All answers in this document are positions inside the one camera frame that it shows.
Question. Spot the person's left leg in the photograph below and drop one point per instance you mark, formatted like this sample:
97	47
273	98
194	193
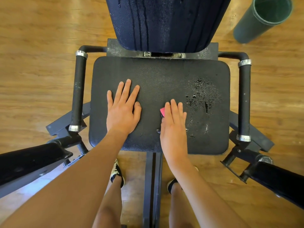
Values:
109	206

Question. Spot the person's black shoe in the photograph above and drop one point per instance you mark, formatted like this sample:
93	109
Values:
117	172
172	185

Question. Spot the person's left forearm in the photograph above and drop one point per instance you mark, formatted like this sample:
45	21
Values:
66	187

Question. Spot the person's right hand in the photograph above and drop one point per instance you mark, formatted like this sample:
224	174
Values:
173	135

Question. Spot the person's right black shoe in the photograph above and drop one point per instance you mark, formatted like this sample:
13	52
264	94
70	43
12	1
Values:
172	185

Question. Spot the person's left black shoe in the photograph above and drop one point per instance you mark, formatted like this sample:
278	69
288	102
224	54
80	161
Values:
117	172

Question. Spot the person's right forearm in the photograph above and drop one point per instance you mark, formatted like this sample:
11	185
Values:
204	197

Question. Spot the person's leg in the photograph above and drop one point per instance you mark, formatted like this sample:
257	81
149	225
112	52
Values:
183	211
109	206

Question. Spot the dark green plastic bucket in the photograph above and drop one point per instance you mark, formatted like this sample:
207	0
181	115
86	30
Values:
256	26

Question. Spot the person's left hand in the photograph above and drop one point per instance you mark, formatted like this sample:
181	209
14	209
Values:
122	114

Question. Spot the pink cleaning cloth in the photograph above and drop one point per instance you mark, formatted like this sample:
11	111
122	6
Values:
162	112

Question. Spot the person's right leg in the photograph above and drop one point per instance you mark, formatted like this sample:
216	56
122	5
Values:
183	211

